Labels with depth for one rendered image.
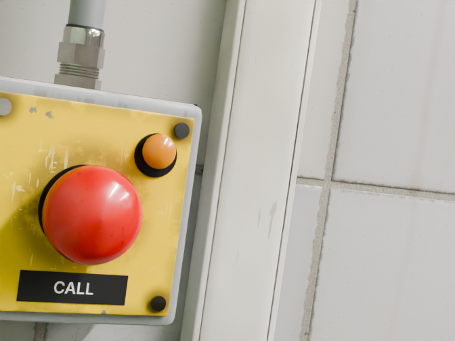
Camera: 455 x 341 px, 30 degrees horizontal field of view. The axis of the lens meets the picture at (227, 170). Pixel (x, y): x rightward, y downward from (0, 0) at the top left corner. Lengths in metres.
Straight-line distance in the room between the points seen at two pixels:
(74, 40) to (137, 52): 0.06
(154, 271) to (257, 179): 0.10
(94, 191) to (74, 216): 0.01
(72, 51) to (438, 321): 0.29
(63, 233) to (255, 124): 0.15
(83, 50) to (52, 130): 0.05
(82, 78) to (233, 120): 0.09
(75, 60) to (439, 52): 0.24
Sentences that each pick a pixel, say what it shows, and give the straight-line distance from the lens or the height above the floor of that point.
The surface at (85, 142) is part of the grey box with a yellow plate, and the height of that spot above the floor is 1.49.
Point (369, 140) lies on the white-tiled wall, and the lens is 0.50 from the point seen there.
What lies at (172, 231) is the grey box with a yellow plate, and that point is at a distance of 0.37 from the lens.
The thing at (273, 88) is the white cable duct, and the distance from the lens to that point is 0.45.
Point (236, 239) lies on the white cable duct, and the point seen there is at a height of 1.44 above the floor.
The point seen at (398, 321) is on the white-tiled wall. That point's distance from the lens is 0.53.
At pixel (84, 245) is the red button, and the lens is 0.33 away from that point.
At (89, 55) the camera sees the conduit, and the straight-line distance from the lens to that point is 0.38.
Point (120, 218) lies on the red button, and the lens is 0.33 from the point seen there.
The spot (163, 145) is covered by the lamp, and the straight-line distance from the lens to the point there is 0.36.
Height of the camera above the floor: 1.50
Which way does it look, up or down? 3 degrees down
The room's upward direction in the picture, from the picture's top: 8 degrees clockwise
